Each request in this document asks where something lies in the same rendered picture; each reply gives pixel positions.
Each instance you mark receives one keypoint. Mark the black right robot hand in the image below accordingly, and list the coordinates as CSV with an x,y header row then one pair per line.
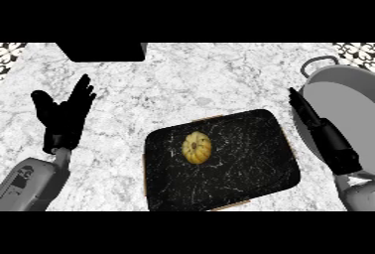
x,y
333,142

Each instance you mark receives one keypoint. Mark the black appliance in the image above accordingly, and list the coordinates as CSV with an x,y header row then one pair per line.
x,y
105,51

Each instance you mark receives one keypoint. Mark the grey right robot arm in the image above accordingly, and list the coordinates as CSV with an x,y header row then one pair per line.
x,y
359,193

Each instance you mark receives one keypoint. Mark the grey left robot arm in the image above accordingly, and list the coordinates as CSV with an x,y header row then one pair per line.
x,y
30,185

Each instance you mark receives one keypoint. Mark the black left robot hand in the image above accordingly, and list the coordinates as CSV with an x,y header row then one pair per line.
x,y
66,119

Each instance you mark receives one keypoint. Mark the black marble tray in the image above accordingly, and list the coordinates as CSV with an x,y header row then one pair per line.
x,y
221,162

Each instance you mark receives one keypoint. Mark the grey pot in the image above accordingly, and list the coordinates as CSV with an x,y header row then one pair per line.
x,y
342,109

